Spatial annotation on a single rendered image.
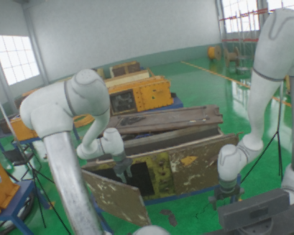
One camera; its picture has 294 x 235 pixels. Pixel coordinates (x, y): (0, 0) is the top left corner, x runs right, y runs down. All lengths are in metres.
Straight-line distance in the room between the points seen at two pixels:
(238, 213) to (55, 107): 0.55
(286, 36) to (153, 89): 3.83
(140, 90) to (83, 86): 3.63
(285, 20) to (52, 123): 0.70
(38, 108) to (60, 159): 0.18
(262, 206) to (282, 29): 0.39
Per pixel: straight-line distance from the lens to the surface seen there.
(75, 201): 0.61
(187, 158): 1.68
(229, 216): 0.33
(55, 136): 0.61
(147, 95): 4.20
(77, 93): 0.59
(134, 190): 1.36
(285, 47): 0.51
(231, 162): 0.81
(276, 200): 0.36
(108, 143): 1.09
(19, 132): 5.44
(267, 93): 0.57
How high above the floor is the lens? 2.14
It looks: 23 degrees down
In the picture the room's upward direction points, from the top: 12 degrees counter-clockwise
